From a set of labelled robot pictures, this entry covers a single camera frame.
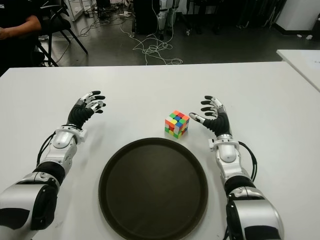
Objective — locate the white standing humanoid robot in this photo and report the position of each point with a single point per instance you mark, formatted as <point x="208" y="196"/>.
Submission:
<point x="162" y="17"/>

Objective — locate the glass display cabinet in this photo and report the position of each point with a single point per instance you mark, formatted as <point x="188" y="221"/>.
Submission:
<point x="75" y="10"/>

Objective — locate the dark brown round plate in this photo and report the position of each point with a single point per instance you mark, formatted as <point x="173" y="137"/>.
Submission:
<point x="152" y="187"/>

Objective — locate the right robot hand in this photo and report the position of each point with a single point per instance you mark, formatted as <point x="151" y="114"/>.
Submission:
<point x="220" y="122"/>

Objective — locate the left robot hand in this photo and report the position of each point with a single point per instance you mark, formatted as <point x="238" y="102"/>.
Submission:
<point x="80" y="112"/>

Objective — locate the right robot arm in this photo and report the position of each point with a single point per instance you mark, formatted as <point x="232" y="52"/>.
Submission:
<point x="227" y="150"/>

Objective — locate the white pillar black base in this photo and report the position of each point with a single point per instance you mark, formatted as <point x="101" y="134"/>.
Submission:
<point x="297" y="12"/>

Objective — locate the black cabinet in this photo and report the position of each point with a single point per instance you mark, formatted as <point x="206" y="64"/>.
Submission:
<point x="145" y="15"/>

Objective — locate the colourful Rubik's cube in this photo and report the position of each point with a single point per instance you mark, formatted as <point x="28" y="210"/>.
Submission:
<point x="176" y="123"/>

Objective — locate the seated person black shirt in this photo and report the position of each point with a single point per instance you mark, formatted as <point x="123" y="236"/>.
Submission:
<point x="15" y="22"/>

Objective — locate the white side table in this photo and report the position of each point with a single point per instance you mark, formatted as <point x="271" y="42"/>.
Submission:
<point x="305" y="65"/>

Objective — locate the black chair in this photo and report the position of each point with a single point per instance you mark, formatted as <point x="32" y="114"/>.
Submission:
<point x="60" y="22"/>

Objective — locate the black wheeled stand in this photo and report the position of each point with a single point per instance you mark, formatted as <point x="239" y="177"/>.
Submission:
<point x="187" y="31"/>

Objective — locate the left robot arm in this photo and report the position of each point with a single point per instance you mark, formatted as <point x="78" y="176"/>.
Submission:
<point x="57" y="140"/>

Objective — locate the crumpled white paper scrap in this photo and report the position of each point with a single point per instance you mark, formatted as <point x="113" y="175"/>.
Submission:
<point x="309" y="37"/>

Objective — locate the dark clothes rack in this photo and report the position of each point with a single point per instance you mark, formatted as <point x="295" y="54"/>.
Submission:
<point x="255" y="12"/>

